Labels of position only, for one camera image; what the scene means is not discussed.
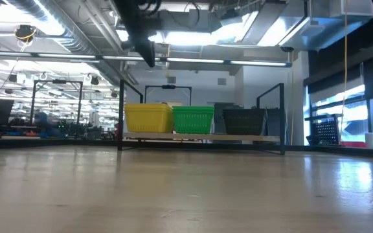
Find yellow plastic basket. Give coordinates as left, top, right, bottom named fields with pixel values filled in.
left=124, top=106, right=174, bottom=111
left=124, top=109, right=174, bottom=134

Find black plastic basket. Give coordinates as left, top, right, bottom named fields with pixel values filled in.
left=223, top=112, right=266, bottom=136

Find long hanging light bar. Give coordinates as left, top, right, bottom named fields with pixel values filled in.
left=0, top=50, right=293, bottom=68

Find black perforated bin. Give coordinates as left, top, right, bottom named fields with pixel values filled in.
left=304, top=113, right=343, bottom=146

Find red flat object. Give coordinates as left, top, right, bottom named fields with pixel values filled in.
left=340, top=140, right=367, bottom=149

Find wooden shelf with black frame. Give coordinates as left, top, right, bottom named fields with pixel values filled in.
left=117, top=79, right=286, bottom=156

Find black metal gantry frame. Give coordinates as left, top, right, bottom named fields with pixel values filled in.
left=144, top=84, right=193, bottom=106
left=29, top=79, right=84, bottom=126

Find yellow hanging cord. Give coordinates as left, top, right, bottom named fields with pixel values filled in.
left=339, top=0, right=350, bottom=145

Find black aluminium rig frame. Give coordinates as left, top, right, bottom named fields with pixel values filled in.
left=0, top=137, right=373, bottom=160

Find yellow cord reel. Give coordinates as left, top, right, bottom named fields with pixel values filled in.
left=14, top=24, right=39, bottom=45

